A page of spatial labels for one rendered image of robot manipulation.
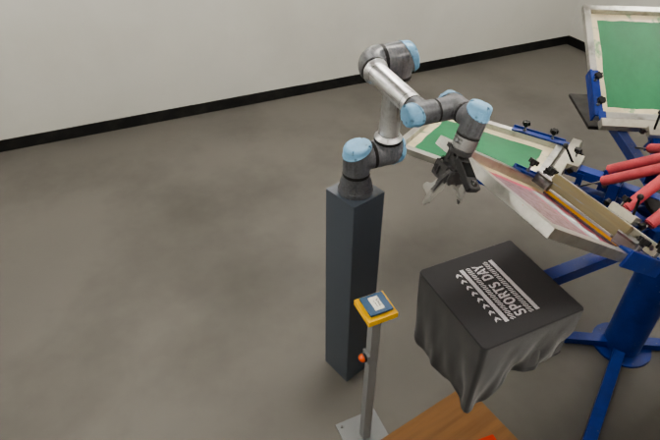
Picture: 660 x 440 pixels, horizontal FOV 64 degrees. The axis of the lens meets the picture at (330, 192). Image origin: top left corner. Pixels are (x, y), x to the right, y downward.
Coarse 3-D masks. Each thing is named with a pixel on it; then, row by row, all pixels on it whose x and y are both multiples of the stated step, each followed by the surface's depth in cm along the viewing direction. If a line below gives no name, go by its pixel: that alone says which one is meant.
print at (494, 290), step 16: (464, 272) 225; (480, 272) 225; (496, 272) 225; (480, 288) 217; (496, 288) 218; (512, 288) 218; (480, 304) 210; (496, 304) 210; (512, 304) 210; (528, 304) 210; (496, 320) 204
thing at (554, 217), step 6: (534, 204) 193; (540, 210) 189; (546, 210) 196; (546, 216) 185; (552, 216) 191; (558, 216) 198; (552, 222) 181; (558, 222) 187; (564, 222) 193; (570, 222) 200; (570, 228) 189; (576, 228) 196; (582, 234) 192; (594, 234) 207; (600, 240) 202
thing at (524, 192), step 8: (496, 176) 204; (512, 184) 207; (520, 184) 219; (520, 192) 199; (528, 192) 210; (528, 200) 194; (536, 200) 203; (552, 200) 226; (552, 208) 207; (560, 208) 218
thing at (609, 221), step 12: (552, 180) 223; (564, 180) 219; (564, 192) 218; (576, 192) 214; (576, 204) 213; (588, 204) 209; (600, 204) 206; (588, 216) 208; (600, 216) 205; (612, 216) 201; (612, 228) 200; (624, 228) 197
